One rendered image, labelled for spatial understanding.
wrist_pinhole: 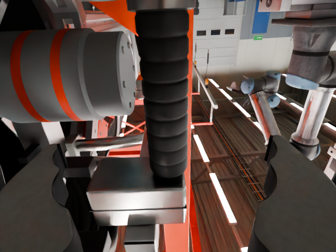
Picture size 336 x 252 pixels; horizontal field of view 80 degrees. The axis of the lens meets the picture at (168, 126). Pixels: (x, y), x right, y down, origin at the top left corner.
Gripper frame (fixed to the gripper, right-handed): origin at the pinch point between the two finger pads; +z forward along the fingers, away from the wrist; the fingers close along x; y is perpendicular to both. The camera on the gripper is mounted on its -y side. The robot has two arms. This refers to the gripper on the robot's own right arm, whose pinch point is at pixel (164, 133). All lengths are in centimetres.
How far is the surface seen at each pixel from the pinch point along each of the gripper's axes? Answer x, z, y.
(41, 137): -22.0, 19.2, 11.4
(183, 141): 1.4, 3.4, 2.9
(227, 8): 331, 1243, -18
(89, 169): -12.0, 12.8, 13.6
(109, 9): -19, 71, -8
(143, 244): -2.5, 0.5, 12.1
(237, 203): 262, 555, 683
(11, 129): -30.9, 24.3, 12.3
